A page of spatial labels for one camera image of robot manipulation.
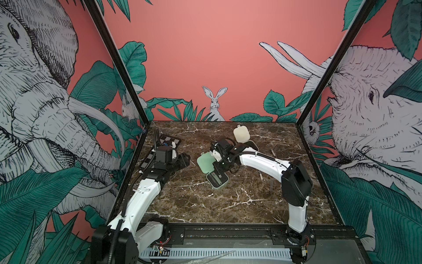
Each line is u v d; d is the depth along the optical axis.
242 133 1.08
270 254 0.70
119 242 0.38
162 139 1.08
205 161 0.90
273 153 1.04
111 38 0.80
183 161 0.72
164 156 0.61
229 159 0.63
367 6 0.69
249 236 0.76
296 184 0.49
